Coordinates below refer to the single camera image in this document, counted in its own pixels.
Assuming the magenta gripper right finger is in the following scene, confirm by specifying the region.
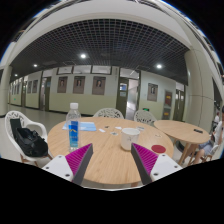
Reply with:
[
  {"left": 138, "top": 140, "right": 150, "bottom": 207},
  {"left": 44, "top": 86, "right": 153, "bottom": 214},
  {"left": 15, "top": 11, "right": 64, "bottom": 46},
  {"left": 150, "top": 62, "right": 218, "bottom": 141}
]
[{"left": 130, "top": 142, "right": 184, "bottom": 186}]

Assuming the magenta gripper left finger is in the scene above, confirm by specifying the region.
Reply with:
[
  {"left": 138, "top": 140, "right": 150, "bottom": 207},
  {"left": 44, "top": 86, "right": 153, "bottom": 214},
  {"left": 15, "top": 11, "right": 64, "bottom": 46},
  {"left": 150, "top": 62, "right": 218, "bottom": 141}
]
[{"left": 42, "top": 143, "right": 94, "bottom": 186}]

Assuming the clear plastic water bottle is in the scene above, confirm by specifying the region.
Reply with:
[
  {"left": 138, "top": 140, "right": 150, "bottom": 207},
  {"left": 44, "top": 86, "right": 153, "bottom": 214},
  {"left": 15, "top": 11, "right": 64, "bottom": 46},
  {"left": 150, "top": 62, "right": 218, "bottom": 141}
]
[{"left": 66, "top": 103, "right": 81, "bottom": 152}]

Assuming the red round coaster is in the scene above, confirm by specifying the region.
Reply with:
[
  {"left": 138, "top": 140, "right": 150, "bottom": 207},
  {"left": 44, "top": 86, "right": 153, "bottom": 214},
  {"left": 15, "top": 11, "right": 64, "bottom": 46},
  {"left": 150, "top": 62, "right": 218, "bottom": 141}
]
[{"left": 151, "top": 145, "right": 166, "bottom": 153}]

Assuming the white paper cup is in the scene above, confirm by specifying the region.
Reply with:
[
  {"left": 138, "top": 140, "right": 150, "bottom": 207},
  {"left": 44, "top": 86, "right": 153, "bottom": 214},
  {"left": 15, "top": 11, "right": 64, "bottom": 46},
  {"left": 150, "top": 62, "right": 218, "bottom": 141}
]
[{"left": 121, "top": 128, "right": 140, "bottom": 151}]

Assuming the round wooden table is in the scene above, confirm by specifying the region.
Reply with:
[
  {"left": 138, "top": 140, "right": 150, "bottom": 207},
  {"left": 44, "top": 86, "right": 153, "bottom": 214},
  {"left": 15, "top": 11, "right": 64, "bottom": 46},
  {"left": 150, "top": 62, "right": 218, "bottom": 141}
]
[
  {"left": 46, "top": 116, "right": 175, "bottom": 188},
  {"left": 154, "top": 120, "right": 210, "bottom": 164}
]

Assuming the blue paper sheet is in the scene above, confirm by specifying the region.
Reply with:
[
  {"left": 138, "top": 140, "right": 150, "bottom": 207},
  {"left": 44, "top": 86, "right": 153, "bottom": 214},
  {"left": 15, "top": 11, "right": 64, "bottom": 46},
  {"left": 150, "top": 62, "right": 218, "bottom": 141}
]
[{"left": 62, "top": 121, "right": 98, "bottom": 132}]

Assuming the white lattice chair right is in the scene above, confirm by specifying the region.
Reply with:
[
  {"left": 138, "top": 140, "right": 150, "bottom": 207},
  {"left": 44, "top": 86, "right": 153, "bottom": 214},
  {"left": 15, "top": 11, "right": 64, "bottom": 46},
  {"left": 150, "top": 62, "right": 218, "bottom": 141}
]
[{"left": 134, "top": 110, "right": 156, "bottom": 126}]

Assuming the white lattice chair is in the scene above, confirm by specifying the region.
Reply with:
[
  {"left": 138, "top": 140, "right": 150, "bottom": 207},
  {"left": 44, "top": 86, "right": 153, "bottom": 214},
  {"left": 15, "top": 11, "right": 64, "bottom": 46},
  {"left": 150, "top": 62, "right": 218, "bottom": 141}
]
[
  {"left": 134, "top": 110, "right": 156, "bottom": 126},
  {"left": 94, "top": 108, "right": 123, "bottom": 119}
]

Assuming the black bag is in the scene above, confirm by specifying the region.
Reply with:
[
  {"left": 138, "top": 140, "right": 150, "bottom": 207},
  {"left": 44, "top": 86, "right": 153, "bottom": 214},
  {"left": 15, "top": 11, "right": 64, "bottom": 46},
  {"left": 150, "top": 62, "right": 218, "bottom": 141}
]
[{"left": 10, "top": 119, "right": 48, "bottom": 157}]

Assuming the white lattice chair middle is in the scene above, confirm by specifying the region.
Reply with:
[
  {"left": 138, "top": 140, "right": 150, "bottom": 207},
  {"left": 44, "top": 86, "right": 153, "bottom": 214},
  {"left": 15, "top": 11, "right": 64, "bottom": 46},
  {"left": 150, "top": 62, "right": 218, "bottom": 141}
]
[{"left": 94, "top": 108, "right": 123, "bottom": 119}]

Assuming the black phone on table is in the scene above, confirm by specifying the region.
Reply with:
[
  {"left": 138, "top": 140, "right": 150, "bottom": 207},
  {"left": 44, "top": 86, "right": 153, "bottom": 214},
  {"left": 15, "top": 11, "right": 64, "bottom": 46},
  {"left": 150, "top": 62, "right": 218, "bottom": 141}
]
[{"left": 194, "top": 129, "right": 203, "bottom": 134}]

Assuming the seated person in white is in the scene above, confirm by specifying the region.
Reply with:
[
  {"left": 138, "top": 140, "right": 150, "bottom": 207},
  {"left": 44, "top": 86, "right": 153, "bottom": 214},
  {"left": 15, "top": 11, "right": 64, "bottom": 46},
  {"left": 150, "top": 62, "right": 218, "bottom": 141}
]
[{"left": 189, "top": 106, "right": 224, "bottom": 164}]

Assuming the open dark door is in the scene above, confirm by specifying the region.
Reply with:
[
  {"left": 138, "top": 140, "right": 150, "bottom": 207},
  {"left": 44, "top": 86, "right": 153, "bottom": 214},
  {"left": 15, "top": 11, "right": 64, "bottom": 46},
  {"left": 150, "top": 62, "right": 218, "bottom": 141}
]
[{"left": 116, "top": 77, "right": 129, "bottom": 116}]

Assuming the white chair with bag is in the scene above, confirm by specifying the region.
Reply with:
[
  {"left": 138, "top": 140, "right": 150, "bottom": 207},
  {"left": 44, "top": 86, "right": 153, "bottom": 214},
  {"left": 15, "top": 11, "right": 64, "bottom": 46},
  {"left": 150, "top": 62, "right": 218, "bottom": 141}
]
[{"left": 5, "top": 110, "right": 47, "bottom": 165}]

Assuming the framed portrait right wall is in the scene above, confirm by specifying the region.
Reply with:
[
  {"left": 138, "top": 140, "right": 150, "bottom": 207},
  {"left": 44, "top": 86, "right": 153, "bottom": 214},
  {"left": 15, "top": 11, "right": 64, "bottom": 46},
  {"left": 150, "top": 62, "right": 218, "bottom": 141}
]
[{"left": 147, "top": 83, "right": 158, "bottom": 102}]

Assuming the framed portrait on wall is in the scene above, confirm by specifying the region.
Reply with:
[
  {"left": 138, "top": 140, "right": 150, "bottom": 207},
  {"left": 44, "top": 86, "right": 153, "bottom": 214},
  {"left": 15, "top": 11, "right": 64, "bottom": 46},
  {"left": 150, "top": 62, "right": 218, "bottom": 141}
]
[
  {"left": 92, "top": 76, "right": 106, "bottom": 95},
  {"left": 57, "top": 77, "right": 68, "bottom": 93},
  {"left": 73, "top": 76, "right": 85, "bottom": 94}
]

